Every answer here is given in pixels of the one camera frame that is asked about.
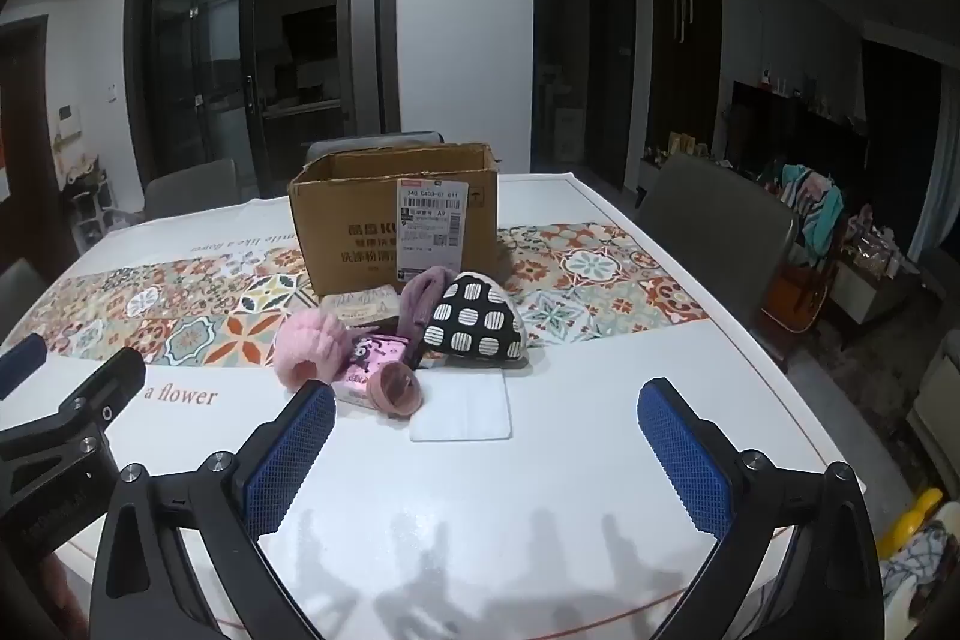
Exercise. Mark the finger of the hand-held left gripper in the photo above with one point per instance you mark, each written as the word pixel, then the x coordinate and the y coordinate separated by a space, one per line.
pixel 94 394
pixel 22 361

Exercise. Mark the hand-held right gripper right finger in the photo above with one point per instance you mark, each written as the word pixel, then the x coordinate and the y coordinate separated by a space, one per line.
pixel 682 452

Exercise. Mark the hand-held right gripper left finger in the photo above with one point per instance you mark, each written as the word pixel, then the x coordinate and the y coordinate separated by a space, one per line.
pixel 289 452

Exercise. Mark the white floral print cloth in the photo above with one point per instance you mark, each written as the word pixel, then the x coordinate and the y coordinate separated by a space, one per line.
pixel 364 306

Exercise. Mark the purple fluffy towel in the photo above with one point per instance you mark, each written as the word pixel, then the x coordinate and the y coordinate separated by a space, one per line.
pixel 420 302

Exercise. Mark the brown cardboard box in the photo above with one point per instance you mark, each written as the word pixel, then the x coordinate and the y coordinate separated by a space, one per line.
pixel 352 220

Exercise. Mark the grey dining chair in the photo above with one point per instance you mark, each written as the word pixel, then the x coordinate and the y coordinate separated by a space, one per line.
pixel 187 186
pixel 19 295
pixel 712 220
pixel 360 144

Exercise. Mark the tile pattern tablecloth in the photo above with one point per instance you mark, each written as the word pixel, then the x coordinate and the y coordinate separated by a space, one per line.
pixel 600 385

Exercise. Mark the pink tissue packet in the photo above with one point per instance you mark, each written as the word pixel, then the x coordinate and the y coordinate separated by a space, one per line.
pixel 367 366

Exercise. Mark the white shoe rack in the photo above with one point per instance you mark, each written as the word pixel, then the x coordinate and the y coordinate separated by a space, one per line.
pixel 90 212

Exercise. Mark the white folded cloth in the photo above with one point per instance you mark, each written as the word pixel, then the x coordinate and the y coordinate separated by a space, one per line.
pixel 465 407

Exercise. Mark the orange wooden chair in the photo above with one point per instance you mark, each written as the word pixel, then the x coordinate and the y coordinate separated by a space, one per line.
pixel 795 295

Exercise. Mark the black white patterned pouch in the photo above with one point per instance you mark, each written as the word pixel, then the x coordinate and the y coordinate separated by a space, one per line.
pixel 472 317

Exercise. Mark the yellow plastic toy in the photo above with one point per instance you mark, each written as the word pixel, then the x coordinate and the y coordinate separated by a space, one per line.
pixel 911 520

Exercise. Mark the plaid cloth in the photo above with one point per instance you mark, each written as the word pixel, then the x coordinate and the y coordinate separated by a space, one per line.
pixel 915 565

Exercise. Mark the beige armchair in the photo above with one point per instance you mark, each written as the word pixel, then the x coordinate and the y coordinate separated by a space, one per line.
pixel 937 392

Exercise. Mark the teal clothes pile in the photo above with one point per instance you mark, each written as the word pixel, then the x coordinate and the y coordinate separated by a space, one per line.
pixel 814 205

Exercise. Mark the dark sideboard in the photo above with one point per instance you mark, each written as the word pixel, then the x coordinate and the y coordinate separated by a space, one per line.
pixel 802 123

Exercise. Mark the dark sliding glass door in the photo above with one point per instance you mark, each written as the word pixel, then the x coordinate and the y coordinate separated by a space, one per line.
pixel 202 48

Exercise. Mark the dark wooden wardrobe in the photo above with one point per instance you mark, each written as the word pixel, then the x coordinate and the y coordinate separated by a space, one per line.
pixel 675 85

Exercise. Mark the white wall intercom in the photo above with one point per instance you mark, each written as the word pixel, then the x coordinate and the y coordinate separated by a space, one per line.
pixel 69 121

